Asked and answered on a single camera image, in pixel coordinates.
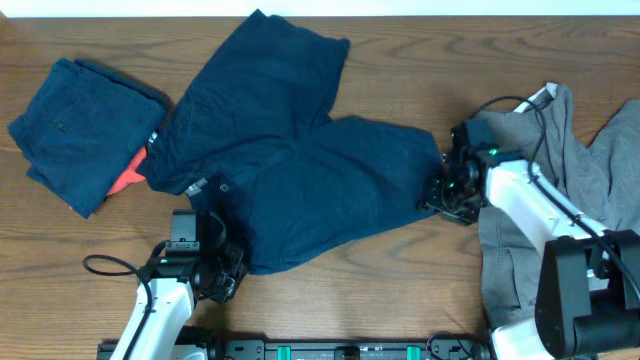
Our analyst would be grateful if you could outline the grey shorts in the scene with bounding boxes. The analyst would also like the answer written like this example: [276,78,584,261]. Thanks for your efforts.
[478,83,639,328]

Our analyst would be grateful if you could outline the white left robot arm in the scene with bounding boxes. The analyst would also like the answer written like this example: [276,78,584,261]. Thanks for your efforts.
[109,241,247,360]

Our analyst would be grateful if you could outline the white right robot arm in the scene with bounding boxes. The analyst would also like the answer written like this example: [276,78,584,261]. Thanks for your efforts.
[421,148,639,359]

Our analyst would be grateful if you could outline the orange red folded garment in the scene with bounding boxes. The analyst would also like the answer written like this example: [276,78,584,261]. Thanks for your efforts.
[58,146,147,218]

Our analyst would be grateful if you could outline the folded navy blue shorts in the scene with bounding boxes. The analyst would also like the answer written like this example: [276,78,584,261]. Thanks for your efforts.
[8,58,168,218]

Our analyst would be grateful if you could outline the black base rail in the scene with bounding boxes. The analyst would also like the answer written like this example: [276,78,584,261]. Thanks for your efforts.
[97,327,494,360]

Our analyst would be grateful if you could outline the navy blue shorts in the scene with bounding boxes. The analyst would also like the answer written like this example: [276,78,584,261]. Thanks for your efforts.
[8,58,168,218]
[139,11,440,275]

